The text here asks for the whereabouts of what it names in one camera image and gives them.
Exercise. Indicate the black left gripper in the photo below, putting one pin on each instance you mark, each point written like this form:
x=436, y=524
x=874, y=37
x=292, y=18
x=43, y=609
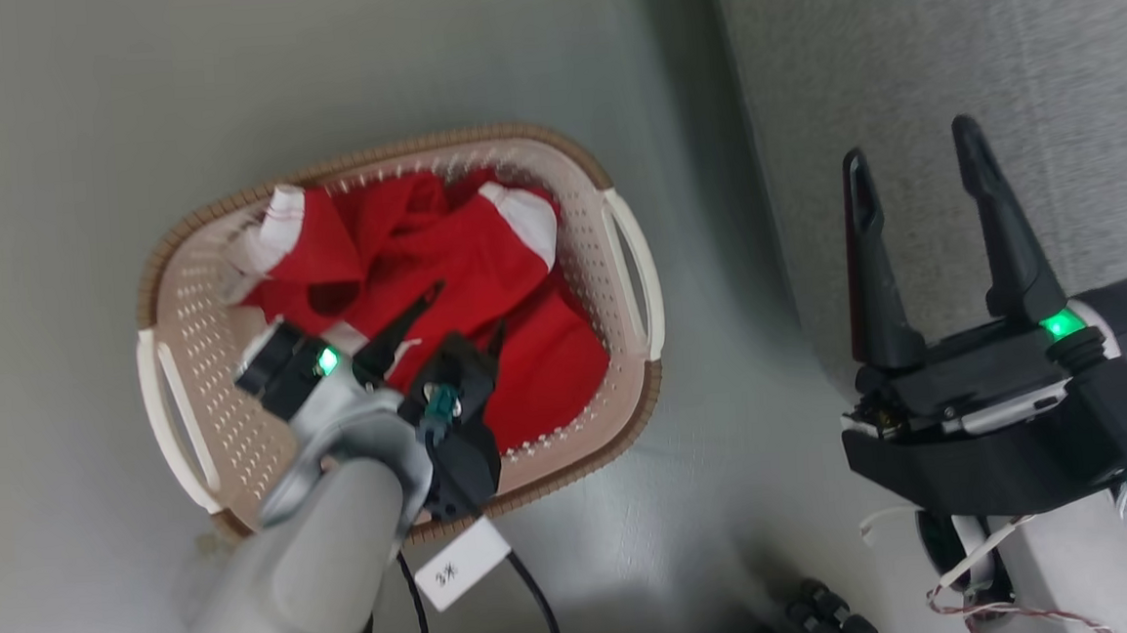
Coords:
x=464, y=450

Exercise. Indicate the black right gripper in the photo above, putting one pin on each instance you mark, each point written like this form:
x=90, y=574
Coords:
x=1011, y=426

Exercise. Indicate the red jersey with black number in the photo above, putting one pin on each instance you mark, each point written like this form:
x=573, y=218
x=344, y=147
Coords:
x=527, y=358

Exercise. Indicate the red shorts with white band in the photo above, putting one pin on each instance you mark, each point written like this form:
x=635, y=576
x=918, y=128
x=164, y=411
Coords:
x=310, y=254

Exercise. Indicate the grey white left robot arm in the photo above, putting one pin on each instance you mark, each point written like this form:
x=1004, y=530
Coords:
x=314, y=557

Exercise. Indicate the beige perforated plastic laundry basket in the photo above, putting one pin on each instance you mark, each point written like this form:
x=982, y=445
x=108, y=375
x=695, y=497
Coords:
x=189, y=359

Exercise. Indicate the grey fabric sofa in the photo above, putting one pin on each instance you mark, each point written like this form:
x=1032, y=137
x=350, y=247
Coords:
x=949, y=58

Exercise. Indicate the white paper tag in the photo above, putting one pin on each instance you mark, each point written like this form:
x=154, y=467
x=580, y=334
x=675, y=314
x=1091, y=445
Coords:
x=463, y=564

